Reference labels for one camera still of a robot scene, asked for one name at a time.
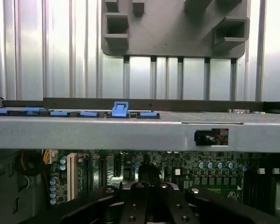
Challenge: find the black wire bundle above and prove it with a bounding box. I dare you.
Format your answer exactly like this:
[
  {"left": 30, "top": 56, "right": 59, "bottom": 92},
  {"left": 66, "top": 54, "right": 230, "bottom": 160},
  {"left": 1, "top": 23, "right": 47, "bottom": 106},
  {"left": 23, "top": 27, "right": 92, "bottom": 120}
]
[{"left": 14, "top": 150, "right": 48, "bottom": 177}]

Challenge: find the yellow wire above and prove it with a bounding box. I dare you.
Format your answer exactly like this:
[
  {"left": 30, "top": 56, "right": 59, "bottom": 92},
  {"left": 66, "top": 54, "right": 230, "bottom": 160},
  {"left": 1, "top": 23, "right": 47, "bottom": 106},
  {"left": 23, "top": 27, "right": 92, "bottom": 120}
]
[{"left": 42, "top": 149, "right": 53, "bottom": 165}]

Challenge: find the grey plastic parts rack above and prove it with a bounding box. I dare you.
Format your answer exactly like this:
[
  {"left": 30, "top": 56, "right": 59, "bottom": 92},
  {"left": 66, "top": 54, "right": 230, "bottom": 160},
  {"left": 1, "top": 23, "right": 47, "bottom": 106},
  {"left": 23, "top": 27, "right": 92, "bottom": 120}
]
[{"left": 101, "top": 0, "right": 251, "bottom": 57}]

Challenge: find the white expansion slot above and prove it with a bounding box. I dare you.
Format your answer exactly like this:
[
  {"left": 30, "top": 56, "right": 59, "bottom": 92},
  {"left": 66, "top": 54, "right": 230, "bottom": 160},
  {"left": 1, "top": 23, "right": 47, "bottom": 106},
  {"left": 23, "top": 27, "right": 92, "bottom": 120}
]
[{"left": 67, "top": 153, "right": 76, "bottom": 202}]

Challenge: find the green motherboard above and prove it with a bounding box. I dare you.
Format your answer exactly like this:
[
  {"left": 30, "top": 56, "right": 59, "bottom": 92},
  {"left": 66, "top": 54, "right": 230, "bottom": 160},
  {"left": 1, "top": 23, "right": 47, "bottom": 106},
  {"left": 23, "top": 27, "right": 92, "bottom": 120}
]
[{"left": 43, "top": 149, "right": 280, "bottom": 217}]

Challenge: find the black RAM slot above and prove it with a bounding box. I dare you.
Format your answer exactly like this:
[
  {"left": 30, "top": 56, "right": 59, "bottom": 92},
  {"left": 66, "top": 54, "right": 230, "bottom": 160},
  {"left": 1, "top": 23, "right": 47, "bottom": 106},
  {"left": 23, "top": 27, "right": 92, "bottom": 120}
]
[
  {"left": 268, "top": 163, "right": 280, "bottom": 212},
  {"left": 244, "top": 163, "right": 269, "bottom": 210}
]

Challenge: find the open black PC case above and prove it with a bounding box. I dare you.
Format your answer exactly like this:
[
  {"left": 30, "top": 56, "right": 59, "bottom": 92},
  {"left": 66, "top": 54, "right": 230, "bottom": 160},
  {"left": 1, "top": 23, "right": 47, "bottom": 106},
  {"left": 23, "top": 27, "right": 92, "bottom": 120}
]
[{"left": 0, "top": 97, "right": 280, "bottom": 224}]

